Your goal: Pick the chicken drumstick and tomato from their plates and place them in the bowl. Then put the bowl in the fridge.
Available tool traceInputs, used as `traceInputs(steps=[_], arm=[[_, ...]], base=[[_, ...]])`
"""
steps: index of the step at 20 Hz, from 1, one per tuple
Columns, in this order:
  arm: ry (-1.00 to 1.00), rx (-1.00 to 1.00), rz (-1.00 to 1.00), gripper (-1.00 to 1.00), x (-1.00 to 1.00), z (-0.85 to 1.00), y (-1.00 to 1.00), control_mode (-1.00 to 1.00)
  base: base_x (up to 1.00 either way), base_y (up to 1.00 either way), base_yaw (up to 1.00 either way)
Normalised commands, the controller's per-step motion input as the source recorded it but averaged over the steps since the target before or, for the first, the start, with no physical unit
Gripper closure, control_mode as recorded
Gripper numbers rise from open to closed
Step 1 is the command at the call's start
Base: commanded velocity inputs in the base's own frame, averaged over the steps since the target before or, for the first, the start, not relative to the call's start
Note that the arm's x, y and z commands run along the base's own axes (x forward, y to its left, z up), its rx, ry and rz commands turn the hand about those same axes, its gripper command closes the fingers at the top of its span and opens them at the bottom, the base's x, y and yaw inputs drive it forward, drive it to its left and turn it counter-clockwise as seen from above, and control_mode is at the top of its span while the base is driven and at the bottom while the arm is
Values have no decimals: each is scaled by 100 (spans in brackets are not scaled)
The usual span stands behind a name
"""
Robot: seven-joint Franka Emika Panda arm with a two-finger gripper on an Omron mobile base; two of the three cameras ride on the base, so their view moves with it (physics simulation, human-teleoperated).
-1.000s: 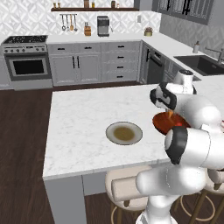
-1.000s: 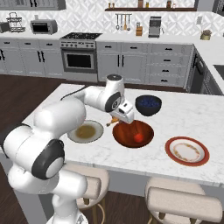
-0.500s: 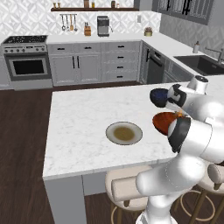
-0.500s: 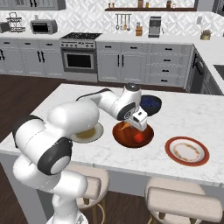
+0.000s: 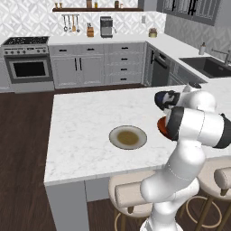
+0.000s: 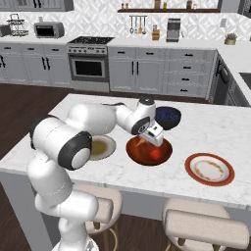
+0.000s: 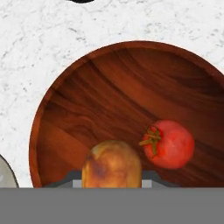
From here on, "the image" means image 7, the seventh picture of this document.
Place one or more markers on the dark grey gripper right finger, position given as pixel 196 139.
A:
pixel 150 178

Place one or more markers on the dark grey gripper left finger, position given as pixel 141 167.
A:
pixel 73 178

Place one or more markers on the red tomato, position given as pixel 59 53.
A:
pixel 172 145

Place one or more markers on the brown wooden bowl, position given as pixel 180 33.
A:
pixel 116 93

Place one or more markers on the grey plate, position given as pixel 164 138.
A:
pixel 6 175

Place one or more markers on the black round object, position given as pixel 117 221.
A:
pixel 80 1

